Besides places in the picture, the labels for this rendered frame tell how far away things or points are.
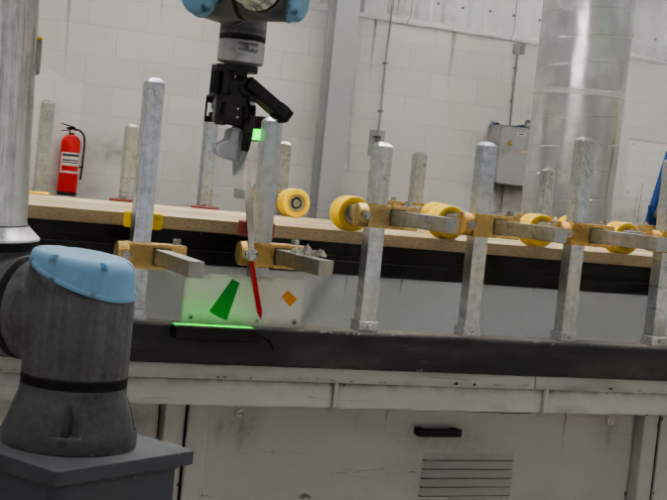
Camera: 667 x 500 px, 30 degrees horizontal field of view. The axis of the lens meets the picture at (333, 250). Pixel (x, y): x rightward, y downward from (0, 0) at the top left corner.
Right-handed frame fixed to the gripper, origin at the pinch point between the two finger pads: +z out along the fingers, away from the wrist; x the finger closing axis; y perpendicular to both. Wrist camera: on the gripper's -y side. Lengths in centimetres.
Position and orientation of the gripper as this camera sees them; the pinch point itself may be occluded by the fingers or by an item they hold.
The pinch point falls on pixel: (239, 170)
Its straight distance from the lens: 243.9
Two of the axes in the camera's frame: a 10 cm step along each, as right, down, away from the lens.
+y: -9.2, -0.8, -3.9
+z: -1.1, 9.9, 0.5
